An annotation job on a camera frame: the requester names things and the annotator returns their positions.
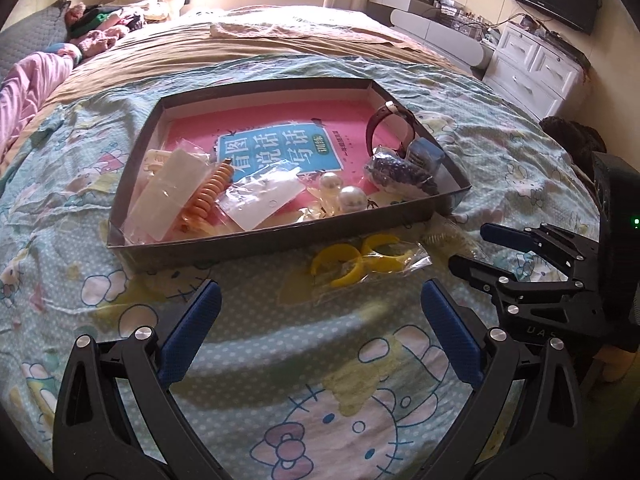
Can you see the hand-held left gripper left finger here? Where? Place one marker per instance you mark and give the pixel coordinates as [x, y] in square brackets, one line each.
[192, 330]

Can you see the cream cloth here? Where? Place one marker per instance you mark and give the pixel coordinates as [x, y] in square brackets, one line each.
[300, 32]

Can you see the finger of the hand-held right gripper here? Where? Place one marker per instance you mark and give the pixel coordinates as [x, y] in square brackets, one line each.
[505, 235]
[472, 272]

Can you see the white drawer cabinet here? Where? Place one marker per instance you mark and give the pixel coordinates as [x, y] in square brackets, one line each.
[530, 65]

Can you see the yellow bangles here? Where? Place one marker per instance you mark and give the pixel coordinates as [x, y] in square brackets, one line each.
[345, 260]

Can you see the pink book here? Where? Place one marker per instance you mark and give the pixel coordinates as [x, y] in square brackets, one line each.
[300, 125]

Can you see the dark cardboard box tray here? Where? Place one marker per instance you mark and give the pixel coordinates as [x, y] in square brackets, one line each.
[130, 210]

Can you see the bag of dark beads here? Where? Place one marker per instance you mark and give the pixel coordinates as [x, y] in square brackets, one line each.
[400, 172]

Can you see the pearl hair clip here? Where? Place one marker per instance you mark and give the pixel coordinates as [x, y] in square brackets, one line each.
[352, 200]

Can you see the white earring card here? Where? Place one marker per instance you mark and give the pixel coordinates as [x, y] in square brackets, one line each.
[260, 200]

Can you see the dark red wrist watch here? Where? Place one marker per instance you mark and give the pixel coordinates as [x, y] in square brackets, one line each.
[372, 125]

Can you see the small blue box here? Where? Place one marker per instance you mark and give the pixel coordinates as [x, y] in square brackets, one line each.
[425, 155]

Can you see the white vanity desk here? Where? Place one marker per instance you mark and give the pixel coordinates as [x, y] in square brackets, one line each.
[430, 30]

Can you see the pile of clothes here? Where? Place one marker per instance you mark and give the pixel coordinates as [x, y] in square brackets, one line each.
[110, 20]

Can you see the cartoon print bedsheet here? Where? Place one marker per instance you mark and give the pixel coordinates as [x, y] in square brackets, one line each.
[300, 360]

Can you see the brown fuzzy cushion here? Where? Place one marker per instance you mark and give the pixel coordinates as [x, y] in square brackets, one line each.
[570, 140]

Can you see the pink quilt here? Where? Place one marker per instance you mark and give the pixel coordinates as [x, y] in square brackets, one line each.
[30, 80]

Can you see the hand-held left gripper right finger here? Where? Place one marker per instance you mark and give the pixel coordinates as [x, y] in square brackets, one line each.
[450, 332]

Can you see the clear plastic bag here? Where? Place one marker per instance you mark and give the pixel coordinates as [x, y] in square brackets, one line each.
[165, 195]

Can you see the tan blanket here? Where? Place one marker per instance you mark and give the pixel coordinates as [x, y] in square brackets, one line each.
[175, 60]

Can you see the grey quilted pillow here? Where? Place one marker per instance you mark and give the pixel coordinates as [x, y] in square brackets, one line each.
[30, 35]

